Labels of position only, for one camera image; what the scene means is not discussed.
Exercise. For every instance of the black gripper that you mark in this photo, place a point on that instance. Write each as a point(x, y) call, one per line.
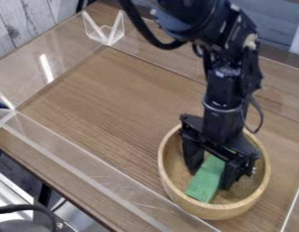
point(216, 132)

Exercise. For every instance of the green rectangular block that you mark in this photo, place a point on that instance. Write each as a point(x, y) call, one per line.
point(205, 182)

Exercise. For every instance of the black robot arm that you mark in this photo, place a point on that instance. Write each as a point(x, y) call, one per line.
point(224, 39)

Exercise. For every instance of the brown wooden bowl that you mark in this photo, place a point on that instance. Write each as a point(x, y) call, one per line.
point(229, 203)

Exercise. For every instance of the clear acrylic barrier wall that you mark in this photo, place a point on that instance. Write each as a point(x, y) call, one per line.
point(89, 108)

